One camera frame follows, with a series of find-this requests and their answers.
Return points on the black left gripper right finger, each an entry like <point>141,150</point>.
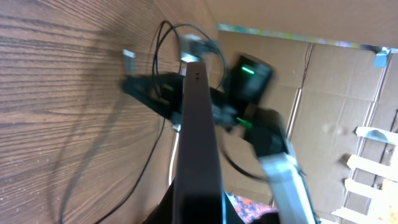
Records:
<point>232,216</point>

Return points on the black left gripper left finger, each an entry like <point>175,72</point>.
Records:
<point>163,213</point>

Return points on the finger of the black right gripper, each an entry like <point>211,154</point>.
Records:
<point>142,89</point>

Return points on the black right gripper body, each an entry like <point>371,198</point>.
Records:
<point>171,90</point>

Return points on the Galaxy S24+ smartphone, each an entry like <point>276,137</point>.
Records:
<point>198,188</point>

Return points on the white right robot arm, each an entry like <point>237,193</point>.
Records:
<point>264,131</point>

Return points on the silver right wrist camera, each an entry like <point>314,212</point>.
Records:
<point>191,48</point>

